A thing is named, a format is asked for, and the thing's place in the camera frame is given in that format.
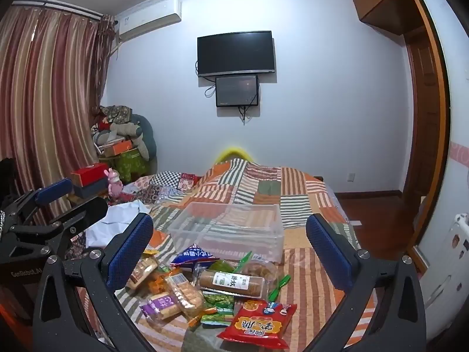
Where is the red snack bag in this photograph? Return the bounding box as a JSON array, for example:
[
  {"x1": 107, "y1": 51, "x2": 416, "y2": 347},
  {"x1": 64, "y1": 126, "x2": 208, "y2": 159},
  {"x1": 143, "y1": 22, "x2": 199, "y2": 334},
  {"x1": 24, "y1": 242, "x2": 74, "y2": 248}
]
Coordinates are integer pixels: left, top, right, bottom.
[{"x1": 217, "y1": 300, "x2": 297, "y2": 350}]

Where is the striped red curtain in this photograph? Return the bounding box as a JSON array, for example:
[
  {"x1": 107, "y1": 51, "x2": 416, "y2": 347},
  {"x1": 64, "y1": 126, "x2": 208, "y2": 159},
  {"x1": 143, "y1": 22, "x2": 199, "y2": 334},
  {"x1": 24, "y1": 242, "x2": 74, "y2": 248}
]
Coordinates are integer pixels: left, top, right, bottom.
[{"x1": 1, "y1": 6, "x2": 115, "y2": 192}]

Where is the red gift box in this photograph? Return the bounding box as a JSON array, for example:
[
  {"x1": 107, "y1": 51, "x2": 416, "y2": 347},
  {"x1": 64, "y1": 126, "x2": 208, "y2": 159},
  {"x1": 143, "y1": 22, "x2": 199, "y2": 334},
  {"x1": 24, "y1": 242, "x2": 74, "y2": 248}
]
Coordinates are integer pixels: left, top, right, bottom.
[{"x1": 71, "y1": 162, "x2": 108, "y2": 187}]

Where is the green patterned box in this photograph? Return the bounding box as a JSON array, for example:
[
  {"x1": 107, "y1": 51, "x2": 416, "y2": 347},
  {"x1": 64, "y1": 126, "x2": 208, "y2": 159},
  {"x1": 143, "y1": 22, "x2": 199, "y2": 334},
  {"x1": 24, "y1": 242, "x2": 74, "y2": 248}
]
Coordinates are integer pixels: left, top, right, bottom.
[{"x1": 101, "y1": 148, "x2": 150, "y2": 185}]

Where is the white sticker-covered suitcase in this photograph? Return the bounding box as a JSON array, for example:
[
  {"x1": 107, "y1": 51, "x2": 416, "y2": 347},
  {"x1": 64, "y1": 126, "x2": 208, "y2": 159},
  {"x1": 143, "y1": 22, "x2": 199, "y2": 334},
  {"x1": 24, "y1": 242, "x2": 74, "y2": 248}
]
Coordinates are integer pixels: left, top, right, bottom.
[{"x1": 420, "y1": 213, "x2": 469, "y2": 340}]

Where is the orange shoe box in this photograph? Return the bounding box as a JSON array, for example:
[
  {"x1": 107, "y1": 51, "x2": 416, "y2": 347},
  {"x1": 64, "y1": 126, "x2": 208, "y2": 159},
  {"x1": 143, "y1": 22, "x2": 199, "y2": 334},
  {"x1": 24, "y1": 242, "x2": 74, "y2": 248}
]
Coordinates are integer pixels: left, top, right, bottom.
[{"x1": 98, "y1": 140, "x2": 134, "y2": 157}]

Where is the green pea snack packet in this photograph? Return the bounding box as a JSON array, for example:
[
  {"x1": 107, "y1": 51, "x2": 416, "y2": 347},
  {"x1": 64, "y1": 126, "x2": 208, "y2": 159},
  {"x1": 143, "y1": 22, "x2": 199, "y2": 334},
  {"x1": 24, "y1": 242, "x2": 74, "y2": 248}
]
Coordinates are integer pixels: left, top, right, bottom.
[{"x1": 200, "y1": 292, "x2": 235, "y2": 326}]

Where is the pink plush toy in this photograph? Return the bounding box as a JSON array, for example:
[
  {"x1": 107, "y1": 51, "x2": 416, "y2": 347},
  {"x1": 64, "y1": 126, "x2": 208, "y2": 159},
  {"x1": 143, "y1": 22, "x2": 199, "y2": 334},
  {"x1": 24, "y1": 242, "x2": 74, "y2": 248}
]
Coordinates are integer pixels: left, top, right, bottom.
[{"x1": 104, "y1": 168, "x2": 123, "y2": 199}]

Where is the dark blue box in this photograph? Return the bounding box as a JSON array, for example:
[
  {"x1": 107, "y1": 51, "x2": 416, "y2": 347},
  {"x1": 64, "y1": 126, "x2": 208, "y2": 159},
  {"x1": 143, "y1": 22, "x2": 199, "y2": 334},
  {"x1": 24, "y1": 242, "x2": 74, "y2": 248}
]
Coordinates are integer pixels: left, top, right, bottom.
[{"x1": 73, "y1": 177, "x2": 108, "y2": 199}]

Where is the clear cookie bag green clip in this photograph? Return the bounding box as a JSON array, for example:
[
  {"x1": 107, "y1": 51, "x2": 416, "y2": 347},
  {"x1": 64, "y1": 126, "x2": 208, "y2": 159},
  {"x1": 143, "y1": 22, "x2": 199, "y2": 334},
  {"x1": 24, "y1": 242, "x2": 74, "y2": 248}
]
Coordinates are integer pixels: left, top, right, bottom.
[{"x1": 234, "y1": 251, "x2": 291, "y2": 302}]

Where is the purple biscuit pack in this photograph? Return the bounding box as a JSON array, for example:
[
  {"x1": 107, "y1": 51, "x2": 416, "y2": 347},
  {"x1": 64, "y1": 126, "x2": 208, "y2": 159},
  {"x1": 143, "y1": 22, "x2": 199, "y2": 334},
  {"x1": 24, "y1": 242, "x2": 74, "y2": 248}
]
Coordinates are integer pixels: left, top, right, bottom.
[{"x1": 140, "y1": 292, "x2": 182, "y2": 323}]

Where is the black wall television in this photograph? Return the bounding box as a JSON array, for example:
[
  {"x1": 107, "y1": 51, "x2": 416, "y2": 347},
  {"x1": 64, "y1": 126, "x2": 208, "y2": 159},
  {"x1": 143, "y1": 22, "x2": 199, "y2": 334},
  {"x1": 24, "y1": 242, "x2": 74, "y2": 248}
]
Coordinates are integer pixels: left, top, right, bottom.
[{"x1": 197, "y1": 31, "x2": 276, "y2": 77}]

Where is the yellow pillow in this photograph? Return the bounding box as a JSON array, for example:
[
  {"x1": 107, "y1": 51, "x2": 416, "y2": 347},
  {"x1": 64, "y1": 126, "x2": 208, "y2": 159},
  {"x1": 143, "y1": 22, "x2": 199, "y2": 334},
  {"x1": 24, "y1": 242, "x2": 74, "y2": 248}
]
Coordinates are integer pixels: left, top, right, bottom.
[{"x1": 215, "y1": 146, "x2": 254, "y2": 164}]

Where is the round cracker roll pack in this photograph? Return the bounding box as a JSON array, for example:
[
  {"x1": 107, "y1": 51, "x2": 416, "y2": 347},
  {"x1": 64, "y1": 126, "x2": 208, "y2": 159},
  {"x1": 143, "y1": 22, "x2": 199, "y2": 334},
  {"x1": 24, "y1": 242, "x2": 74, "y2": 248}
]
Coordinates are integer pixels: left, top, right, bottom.
[{"x1": 196, "y1": 270, "x2": 267, "y2": 299}]

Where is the white air conditioner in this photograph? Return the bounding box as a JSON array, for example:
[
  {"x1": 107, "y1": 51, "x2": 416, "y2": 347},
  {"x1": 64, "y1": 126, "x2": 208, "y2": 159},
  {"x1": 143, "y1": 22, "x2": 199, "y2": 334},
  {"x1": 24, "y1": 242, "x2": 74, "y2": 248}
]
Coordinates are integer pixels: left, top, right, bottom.
[{"x1": 117, "y1": 0, "x2": 182, "y2": 43}]

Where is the white plastic bag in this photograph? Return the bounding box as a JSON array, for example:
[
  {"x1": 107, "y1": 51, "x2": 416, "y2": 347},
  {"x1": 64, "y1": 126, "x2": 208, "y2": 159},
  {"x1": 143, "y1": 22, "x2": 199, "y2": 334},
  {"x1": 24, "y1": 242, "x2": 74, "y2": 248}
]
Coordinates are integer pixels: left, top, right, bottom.
[{"x1": 85, "y1": 200, "x2": 149, "y2": 248}]

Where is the yellow fries snack bag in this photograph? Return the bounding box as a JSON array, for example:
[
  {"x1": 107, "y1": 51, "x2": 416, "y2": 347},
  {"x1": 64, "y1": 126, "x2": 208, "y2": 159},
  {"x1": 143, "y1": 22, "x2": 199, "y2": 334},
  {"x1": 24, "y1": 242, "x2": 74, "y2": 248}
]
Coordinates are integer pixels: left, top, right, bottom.
[{"x1": 143, "y1": 247, "x2": 160, "y2": 256}]

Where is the grey plush cushion pile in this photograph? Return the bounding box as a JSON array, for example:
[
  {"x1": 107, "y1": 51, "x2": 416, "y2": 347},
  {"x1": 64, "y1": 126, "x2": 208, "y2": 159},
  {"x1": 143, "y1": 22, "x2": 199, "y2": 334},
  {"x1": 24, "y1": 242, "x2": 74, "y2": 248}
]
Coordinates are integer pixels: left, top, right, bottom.
[{"x1": 91, "y1": 106, "x2": 157, "y2": 161}]

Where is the small black wall monitor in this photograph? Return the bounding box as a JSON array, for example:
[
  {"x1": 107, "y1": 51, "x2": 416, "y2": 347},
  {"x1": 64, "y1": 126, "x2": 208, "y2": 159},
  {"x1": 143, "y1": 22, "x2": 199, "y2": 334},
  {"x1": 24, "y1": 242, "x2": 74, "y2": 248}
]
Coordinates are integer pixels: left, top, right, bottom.
[{"x1": 215, "y1": 75, "x2": 258, "y2": 107}]

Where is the orange chip snack bag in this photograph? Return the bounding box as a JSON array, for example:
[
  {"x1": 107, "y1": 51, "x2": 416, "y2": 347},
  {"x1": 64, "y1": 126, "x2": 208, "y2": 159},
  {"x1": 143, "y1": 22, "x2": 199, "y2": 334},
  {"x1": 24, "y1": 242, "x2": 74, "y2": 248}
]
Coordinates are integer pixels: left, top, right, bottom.
[{"x1": 147, "y1": 268, "x2": 181, "y2": 294}]

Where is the brown biscuit pack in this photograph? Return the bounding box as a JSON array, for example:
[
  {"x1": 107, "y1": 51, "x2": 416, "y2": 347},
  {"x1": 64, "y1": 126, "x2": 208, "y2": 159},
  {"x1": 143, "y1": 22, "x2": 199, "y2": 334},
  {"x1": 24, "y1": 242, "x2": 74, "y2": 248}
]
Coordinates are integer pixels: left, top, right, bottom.
[{"x1": 126, "y1": 256, "x2": 158, "y2": 290}]

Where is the clear plastic storage box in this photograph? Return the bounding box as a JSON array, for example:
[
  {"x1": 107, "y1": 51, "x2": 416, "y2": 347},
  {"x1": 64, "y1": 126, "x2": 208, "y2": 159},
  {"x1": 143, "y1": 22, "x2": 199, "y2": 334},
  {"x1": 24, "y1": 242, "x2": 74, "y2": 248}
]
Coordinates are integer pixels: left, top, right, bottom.
[{"x1": 167, "y1": 203, "x2": 285, "y2": 264}]

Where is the wooden wardrobe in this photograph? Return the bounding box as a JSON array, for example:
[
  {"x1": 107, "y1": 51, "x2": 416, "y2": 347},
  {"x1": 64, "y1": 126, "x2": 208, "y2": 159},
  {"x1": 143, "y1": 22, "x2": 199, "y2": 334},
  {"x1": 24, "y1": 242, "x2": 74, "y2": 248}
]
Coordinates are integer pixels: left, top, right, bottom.
[{"x1": 353, "y1": 0, "x2": 450, "y2": 272}]

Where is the blue snack bag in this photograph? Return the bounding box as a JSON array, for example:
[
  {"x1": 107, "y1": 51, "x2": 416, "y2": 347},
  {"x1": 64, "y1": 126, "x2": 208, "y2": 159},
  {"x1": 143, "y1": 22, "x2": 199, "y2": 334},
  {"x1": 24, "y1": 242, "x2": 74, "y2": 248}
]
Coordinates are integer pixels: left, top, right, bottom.
[{"x1": 171, "y1": 244, "x2": 218, "y2": 266}]

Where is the patchwork striped quilt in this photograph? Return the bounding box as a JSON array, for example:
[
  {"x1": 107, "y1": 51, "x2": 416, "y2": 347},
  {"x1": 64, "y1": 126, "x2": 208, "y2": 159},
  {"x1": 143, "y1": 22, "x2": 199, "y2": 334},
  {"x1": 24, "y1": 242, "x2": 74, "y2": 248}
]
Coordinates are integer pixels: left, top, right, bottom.
[{"x1": 76, "y1": 157, "x2": 378, "y2": 352}]

